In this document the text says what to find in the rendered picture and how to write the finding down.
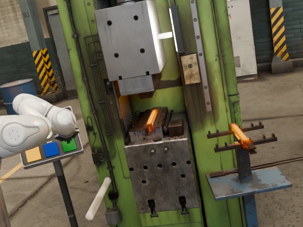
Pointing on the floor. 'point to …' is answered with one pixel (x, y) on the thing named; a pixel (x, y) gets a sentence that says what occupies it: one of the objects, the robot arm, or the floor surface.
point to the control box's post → (65, 192)
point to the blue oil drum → (20, 85)
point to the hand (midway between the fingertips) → (67, 139)
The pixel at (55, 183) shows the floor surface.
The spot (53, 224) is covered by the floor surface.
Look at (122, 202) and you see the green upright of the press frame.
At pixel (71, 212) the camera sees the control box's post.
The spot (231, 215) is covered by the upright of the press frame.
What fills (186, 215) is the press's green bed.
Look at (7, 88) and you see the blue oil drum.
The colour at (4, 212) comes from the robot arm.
